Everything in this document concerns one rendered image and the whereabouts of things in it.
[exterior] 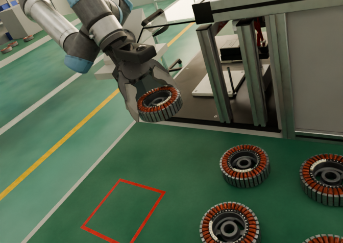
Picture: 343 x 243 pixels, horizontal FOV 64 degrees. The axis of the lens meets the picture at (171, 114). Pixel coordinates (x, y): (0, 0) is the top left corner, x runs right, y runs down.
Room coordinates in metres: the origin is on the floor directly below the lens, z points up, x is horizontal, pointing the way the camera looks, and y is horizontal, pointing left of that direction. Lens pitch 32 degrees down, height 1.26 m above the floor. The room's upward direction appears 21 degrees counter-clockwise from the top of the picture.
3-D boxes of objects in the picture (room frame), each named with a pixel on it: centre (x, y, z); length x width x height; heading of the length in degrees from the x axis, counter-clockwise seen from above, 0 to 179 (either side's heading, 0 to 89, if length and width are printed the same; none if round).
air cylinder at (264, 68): (0.75, -0.31, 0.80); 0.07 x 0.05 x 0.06; 138
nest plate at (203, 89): (0.85, -0.20, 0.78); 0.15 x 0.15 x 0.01; 48
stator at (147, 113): (0.59, 0.02, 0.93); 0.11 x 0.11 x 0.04
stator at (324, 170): (0.34, -0.25, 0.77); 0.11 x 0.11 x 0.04
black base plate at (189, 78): (0.93, -0.29, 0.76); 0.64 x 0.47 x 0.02; 138
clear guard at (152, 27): (0.81, -0.17, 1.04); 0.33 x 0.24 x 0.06; 48
